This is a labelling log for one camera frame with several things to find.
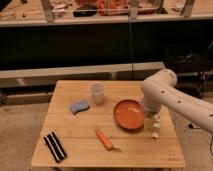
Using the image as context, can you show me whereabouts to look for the orange object on shelf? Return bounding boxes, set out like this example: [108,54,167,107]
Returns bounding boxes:
[96,0,129,16]

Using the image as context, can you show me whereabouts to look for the wooden table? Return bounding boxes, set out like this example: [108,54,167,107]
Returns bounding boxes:
[31,80,185,168]

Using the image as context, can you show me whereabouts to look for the orange plate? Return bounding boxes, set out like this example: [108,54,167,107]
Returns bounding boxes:
[113,99,144,130]

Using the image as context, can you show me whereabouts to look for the blue sponge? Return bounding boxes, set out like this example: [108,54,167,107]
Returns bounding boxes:
[70,101,90,114]

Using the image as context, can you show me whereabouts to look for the translucent plastic cup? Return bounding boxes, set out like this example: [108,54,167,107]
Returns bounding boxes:
[89,82,105,105]

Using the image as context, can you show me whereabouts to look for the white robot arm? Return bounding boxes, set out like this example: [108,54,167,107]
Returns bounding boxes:
[141,69,213,135]

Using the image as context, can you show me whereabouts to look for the white gripper finger tip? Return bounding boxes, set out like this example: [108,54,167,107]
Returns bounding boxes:
[152,132,159,139]

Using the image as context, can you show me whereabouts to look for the metal shelf rack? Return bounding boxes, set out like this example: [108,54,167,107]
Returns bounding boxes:
[0,0,213,27]

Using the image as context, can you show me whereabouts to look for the orange carrot toy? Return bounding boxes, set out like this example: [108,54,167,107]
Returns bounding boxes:
[95,128,120,152]

